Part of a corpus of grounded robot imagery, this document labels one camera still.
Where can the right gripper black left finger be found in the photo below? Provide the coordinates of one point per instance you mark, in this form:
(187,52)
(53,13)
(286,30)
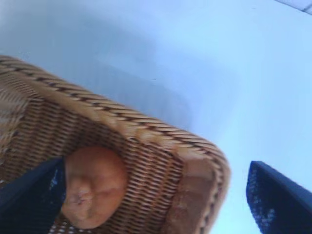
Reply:
(26,207)

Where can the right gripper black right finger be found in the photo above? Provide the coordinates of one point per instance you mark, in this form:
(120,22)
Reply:
(282,207)

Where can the brown round bread loaf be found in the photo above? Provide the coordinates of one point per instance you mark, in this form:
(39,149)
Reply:
(95,185)

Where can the tan woven wicker basket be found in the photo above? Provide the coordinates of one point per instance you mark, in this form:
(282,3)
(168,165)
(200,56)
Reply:
(151,175)

